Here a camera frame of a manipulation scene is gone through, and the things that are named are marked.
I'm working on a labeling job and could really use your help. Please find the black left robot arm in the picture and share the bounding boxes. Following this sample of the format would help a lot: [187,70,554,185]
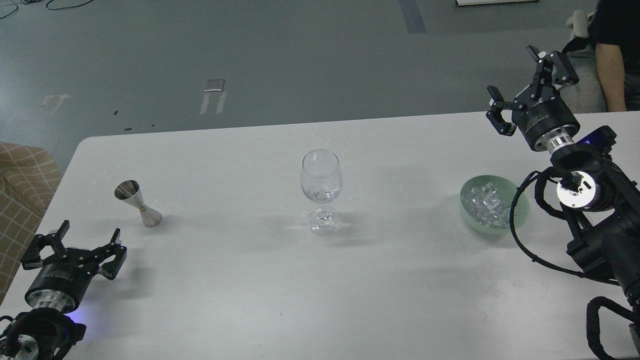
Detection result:
[1,220,128,360]

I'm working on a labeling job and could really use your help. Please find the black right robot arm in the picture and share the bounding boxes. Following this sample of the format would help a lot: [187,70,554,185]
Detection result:
[486,46,640,360]

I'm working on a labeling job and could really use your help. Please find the clear wine glass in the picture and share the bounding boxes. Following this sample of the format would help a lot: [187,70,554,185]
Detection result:
[300,149,343,236]

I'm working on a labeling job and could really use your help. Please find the steel cocktail jigger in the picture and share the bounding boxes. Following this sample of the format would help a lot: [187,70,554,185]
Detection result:
[113,179,163,228]

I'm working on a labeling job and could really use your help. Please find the green glass bowl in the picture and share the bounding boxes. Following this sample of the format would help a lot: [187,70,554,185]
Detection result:
[458,175,530,236]

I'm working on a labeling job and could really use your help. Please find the black floor cable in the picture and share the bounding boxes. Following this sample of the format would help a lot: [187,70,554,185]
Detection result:
[0,0,95,21]

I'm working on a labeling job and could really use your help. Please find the clear ice cubes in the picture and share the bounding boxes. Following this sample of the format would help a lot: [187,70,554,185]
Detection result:
[460,181,514,231]

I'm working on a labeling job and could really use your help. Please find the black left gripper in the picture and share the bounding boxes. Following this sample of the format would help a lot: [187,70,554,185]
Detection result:
[20,219,128,314]

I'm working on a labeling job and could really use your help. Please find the beige checkered sofa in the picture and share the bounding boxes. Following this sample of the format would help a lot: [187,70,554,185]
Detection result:
[0,142,62,300]

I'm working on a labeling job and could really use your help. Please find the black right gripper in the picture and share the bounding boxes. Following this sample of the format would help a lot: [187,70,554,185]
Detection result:
[486,45,580,152]

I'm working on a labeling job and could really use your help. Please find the person in black shirt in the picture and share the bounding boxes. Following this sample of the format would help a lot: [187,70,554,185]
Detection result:
[562,0,640,114]

